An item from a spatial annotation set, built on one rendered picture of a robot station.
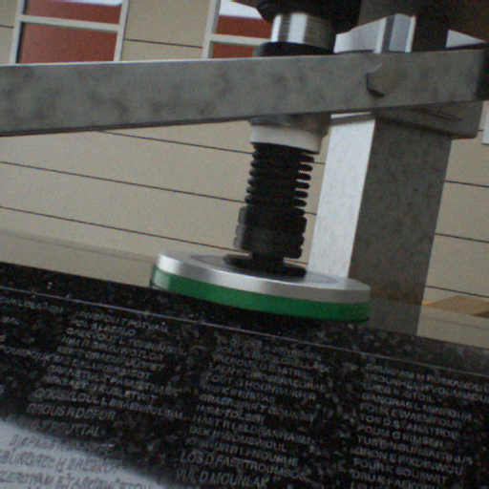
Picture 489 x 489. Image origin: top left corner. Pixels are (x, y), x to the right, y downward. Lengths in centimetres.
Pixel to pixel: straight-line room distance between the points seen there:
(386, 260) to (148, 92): 93
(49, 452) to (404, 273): 103
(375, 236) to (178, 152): 588
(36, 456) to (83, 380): 7
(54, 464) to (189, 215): 660
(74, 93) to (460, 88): 37
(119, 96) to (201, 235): 649
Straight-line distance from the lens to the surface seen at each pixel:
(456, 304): 139
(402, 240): 144
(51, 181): 785
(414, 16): 87
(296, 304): 58
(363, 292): 63
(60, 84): 56
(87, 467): 53
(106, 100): 56
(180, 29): 746
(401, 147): 143
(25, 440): 55
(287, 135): 64
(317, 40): 67
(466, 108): 148
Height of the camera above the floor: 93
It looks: 3 degrees down
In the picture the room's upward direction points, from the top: 10 degrees clockwise
